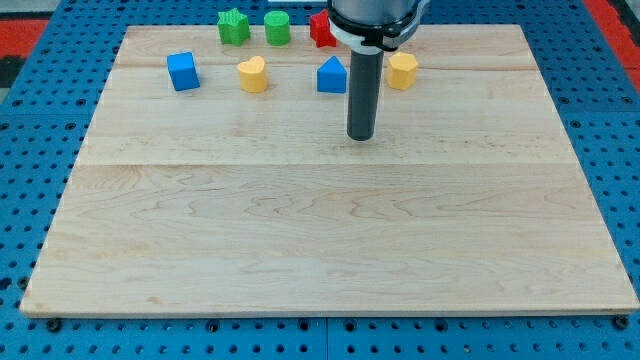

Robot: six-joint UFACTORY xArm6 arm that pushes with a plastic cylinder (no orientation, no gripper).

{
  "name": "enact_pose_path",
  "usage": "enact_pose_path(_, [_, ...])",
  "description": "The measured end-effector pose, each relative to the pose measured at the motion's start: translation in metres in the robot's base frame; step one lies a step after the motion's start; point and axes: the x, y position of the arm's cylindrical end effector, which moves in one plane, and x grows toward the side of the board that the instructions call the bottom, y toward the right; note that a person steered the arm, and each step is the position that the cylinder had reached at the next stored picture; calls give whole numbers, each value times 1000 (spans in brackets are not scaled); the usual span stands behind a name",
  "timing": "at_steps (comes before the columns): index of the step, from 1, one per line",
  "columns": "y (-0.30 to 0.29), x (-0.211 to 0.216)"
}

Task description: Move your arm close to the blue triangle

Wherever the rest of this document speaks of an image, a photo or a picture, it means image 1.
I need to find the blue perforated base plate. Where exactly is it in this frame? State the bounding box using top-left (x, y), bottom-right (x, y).
top-left (1, 0), bottom-right (639, 359)

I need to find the green cylinder block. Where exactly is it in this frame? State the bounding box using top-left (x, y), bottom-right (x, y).
top-left (264, 10), bottom-right (291, 46)

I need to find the blue cube block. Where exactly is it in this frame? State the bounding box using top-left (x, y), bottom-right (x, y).
top-left (166, 52), bottom-right (200, 91)

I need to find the yellow heart block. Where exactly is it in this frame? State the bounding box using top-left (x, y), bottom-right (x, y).
top-left (237, 56), bottom-right (268, 93)

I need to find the green star block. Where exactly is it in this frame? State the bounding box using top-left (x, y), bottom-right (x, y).
top-left (217, 8), bottom-right (250, 46)

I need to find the red star block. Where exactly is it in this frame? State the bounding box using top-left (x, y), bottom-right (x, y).
top-left (309, 9), bottom-right (337, 48)

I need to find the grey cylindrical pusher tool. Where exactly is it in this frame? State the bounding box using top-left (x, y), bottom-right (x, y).
top-left (347, 50), bottom-right (383, 141)

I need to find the wooden board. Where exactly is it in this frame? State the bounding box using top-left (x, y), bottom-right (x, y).
top-left (20, 25), bottom-right (639, 319)

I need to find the blue triangle block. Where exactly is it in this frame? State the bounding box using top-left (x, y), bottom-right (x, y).
top-left (316, 56), bottom-right (347, 93)

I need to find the yellow hexagon block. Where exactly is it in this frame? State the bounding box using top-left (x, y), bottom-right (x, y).
top-left (386, 52), bottom-right (419, 90)

